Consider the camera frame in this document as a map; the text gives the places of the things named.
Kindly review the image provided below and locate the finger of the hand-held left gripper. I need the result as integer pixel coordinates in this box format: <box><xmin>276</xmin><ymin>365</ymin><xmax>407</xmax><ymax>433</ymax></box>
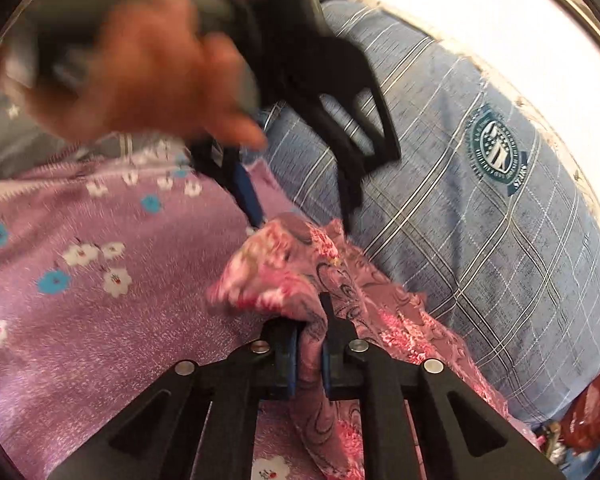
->
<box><xmin>260</xmin><ymin>35</ymin><xmax>402</xmax><ymax>231</ymax></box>
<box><xmin>187</xmin><ymin>137</ymin><xmax>268</xmax><ymax>228</ymax></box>

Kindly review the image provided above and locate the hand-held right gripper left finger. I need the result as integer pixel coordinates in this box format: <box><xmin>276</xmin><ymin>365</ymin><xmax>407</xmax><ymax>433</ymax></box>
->
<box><xmin>45</xmin><ymin>319</ymin><xmax>302</xmax><ymax>480</ymax></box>

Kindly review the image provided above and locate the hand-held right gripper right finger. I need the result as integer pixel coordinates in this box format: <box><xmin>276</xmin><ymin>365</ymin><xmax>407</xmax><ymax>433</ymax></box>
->
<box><xmin>319</xmin><ymin>292</ymin><xmax>569</xmax><ymax>480</ymax></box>

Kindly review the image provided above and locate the pink floral swirl garment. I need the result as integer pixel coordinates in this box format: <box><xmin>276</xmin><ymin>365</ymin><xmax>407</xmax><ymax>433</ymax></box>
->
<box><xmin>207</xmin><ymin>212</ymin><xmax>536</xmax><ymax>480</ymax></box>

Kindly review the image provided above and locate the person's left hand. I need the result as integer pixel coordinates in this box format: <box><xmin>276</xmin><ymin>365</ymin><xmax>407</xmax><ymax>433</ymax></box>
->
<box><xmin>0</xmin><ymin>0</ymin><xmax>269</xmax><ymax>150</ymax></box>

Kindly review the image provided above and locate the blue plaid pillow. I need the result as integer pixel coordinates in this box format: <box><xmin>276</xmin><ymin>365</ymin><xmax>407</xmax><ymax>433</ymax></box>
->
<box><xmin>240</xmin><ymin>0</ymin><xmax>600</xmax><ymax>428</ymax></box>

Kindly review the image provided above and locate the purple floral bedsheet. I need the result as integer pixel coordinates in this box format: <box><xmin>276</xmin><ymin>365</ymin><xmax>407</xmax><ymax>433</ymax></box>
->
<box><xmin>0</xmin><ymin>132</ymin><xmax>431</xmax><ymax>480</ymax></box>

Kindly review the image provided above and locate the grey star print cloth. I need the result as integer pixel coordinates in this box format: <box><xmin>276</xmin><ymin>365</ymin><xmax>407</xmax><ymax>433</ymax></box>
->
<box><xmin>0</xmin><ymin>85</ymin><xmax>191</xmax><ymax>181</ymax></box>

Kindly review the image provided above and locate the red plastic bag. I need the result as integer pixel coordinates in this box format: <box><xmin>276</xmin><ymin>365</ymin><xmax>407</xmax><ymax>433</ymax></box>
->
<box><xmin>560</xmin><ymin>372</ymin><xmax>600</xmax><ymax>451</ymax></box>

